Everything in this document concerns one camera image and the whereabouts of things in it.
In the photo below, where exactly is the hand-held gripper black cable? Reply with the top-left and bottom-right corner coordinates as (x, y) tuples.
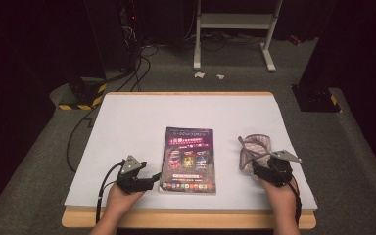
(95, 159), (125, 224)
(287, 175), (303, 226)

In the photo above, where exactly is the black yellow striped stand base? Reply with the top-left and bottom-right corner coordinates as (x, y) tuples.
(291, 83), (343, 114)
(58, 76), (108, 111)

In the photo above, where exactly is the wooden table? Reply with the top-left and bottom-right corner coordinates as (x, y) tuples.
(61, 91), (318, 230)

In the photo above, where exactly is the black electronics rack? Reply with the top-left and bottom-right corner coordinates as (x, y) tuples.
(118, 0), (145, 71)

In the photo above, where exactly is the long black floor cable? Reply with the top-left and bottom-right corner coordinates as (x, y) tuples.
(66, 106), (101, 174)

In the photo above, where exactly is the magazine with glossy cover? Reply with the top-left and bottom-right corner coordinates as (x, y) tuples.
(158, 126), (217, 195)

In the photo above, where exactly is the left hand-held gripper black cable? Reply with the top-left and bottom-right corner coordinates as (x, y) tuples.
(95, 159), (125, 224)

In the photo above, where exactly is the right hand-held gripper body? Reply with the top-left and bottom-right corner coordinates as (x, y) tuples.
(258, 149), (303, 188)

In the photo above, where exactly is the black cable bundle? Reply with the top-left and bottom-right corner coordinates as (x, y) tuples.
(116, 43), (161, 93)

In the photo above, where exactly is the purple striped towel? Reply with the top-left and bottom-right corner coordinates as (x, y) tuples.
(237, 133), (272, 176)

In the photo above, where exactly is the right hand-held gripper black cable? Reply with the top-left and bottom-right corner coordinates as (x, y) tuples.
(287, 175), (303, 226)

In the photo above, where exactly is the person's right hand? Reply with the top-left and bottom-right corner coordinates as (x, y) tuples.
(260, 179), (300, 224)

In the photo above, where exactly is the small red object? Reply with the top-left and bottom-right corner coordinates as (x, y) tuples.
(288, 34), (303, 47)

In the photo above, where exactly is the white metal stand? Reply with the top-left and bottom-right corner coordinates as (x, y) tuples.
(193, 0), (284, 73)

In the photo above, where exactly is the person's left hand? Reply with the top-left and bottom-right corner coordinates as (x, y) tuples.
(106, 189), (145, 221)

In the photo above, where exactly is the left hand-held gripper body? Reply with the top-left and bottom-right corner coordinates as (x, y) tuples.
(117, 155), (155, 195)

